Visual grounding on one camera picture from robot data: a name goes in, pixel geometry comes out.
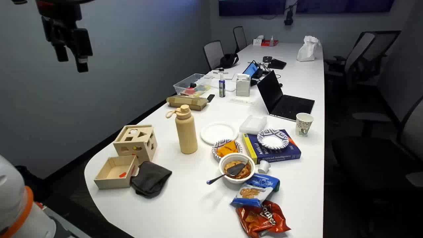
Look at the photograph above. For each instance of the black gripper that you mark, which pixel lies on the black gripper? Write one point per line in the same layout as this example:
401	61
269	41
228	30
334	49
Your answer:
60	21

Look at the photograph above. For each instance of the metal spoon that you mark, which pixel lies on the metal spoon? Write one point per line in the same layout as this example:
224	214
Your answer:
215	178

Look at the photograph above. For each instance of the small bowl of orange snacks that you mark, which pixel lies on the small bowl of orange snacks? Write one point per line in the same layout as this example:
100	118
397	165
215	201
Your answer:
226	148

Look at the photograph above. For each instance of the white bowl with food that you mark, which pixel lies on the white bowl with food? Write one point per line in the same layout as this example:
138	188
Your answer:
224	177

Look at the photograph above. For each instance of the blue patterned white bowl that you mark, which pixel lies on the blue patterned white bowl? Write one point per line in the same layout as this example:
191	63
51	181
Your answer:
272	140

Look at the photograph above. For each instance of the wooden shape sorter box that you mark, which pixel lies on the wooden shape sorter box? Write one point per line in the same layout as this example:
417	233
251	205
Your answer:
136	143

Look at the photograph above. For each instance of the clear plastic bin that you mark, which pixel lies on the clear plastic bin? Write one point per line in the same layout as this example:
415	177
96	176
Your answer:
190	83

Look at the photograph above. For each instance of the open wooden tray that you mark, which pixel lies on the open wooden tray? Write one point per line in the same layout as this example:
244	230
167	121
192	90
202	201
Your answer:
112	173

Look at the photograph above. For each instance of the orange block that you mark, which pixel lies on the orange block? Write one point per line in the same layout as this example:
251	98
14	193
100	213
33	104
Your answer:
122	174

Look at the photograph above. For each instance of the beige water bottle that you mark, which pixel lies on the beige water bottle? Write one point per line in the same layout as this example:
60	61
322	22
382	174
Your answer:
186	132

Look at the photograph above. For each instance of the grey mesh office chair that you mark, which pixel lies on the grey mesh office chair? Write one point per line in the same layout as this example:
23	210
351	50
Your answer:
214	53
364	47
239	37
374	153

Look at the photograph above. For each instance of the dark grey cloth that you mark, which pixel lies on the dark grey cloth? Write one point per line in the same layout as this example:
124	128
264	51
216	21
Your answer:
149	178

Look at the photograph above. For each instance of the black phone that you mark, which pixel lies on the black phone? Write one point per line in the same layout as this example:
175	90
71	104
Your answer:
210	98

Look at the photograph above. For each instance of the small spray bottle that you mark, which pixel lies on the small spray bottle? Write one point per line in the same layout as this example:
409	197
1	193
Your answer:
222	87

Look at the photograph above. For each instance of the black bag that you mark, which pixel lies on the black bag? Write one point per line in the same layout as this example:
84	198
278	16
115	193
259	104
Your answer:
228	59

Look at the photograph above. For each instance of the white round plate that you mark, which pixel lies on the white round plate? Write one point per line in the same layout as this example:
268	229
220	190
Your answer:
218	133

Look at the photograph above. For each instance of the white tissue box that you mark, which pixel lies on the white tissue box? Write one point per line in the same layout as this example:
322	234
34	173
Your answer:
241	84

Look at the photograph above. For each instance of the tablet with blue screen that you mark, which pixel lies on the tablet with blue screen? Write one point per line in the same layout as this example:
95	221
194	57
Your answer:
251	69

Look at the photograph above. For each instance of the small white box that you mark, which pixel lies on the small white box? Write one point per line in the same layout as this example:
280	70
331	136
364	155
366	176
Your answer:
257	41

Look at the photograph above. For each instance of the white square plastic container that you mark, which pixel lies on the white square plastic container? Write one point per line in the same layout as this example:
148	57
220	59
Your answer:
252	124

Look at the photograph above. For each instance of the red box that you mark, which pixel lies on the red box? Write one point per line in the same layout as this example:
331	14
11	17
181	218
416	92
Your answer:
269	42

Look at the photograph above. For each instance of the black case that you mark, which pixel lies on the black case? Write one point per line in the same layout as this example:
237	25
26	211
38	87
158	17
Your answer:
277	63

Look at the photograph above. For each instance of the small white jar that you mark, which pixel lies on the small white jar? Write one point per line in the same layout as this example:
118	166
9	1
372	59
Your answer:
263	166

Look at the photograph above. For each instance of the open black laptop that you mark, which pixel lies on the open black laptop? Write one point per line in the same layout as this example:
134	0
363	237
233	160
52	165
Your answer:
288	106

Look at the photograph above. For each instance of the blue cookie bag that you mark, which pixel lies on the blue cookie bag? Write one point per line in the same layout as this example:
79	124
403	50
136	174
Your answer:
255	189

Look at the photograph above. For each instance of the white plastic bag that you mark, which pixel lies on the white plastic bag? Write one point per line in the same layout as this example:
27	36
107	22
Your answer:
307	49

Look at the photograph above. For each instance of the clear glass cup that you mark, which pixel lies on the clear glass cup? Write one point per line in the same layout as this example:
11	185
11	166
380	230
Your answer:
304	124

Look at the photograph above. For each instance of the orange chip bag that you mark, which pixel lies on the orange chip bag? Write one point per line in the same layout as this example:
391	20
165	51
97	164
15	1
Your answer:
261	219

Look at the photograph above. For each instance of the wall display screen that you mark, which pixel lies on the wall display screen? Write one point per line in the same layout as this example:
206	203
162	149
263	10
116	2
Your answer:
251	6
343	5

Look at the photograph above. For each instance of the black wall webcam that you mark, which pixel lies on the black wall webcam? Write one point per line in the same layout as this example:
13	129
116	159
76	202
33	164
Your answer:
289	14

